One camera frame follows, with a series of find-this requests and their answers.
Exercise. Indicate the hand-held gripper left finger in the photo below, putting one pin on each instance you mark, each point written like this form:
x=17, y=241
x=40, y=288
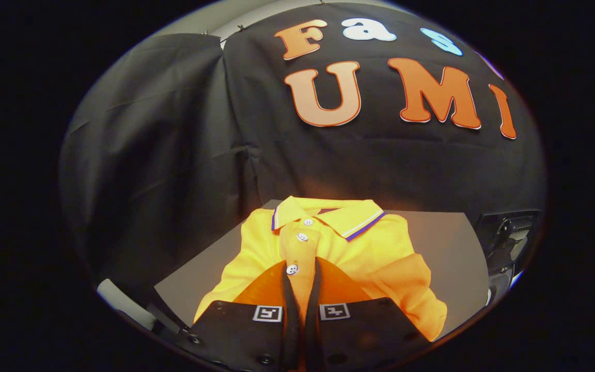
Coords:
x=291, y=330

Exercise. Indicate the yellow polo shirt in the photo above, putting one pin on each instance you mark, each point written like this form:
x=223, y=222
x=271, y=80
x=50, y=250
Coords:
x=380, y=258

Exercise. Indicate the black backdrop cloth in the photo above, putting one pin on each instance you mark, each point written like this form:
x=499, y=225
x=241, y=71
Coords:
x=173, y=129

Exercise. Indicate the white bar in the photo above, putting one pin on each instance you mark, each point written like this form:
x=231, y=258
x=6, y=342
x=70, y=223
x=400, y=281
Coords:
x=122, y=299

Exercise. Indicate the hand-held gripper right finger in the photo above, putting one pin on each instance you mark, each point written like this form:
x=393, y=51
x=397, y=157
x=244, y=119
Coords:
x=312, y=336

